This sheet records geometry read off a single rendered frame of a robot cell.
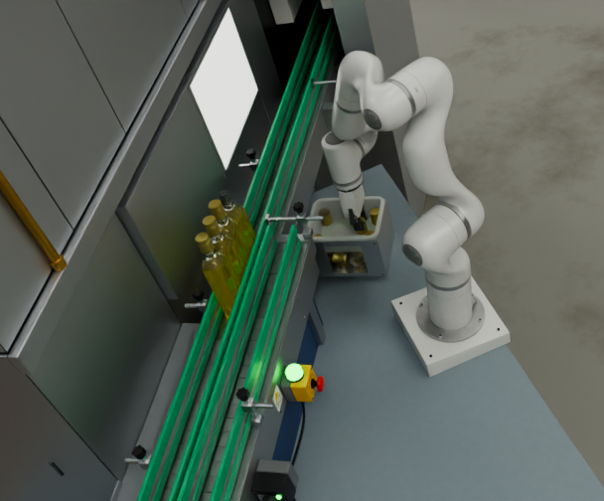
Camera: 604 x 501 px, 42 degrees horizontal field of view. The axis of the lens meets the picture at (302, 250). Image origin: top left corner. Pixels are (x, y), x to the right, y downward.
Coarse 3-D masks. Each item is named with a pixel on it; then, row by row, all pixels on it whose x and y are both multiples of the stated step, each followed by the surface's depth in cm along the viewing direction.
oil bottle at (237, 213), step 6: (234, 204) 210; (228, 210) 209; (234, 210) 209; (240, 210) 210; (228, 216) 209; (234, 216) 208; (240, 216) 210; (246, 216) 214; (240, 222) 210; (246, 222) 214; (240, 228) 211; (246, 228) 214; (246, 234) 214; (252, 234) 218; (246, 240) 214; (252, 240) 218; (252, 246) 218
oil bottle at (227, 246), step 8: (224, 240) 202; (232, 240) 204; (216, 248) 201; (224, 248) 201; (232, 248) 204; (232, 256) 204; (240, 256) 209; (232, 264) 205; (240, 264) 209; (240, 272) 209; (240, 280) 209
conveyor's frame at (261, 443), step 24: (336, 48) 290; (312, 120) 263; (312, 144) 258; (312, 168) 258; (288, 192) 241; (288, 216) 235; (312, 264) 226; (312, 288) 225; (288, 312) 208; (312, 312) 226; (288, 336) 206; (288, 360) 206; (264, 384) 194; (264, 432) 189; (264, 456) 189; (240, 480) 177
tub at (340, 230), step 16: (320, 208) 242; (336, 208) 241; (368, 208) 238; (320, 224) 242; (336, 224) 242; (368, 224) 239; (320, 240) 229; (336, 240) 228; (352, 240) 226; (368, 240) 225
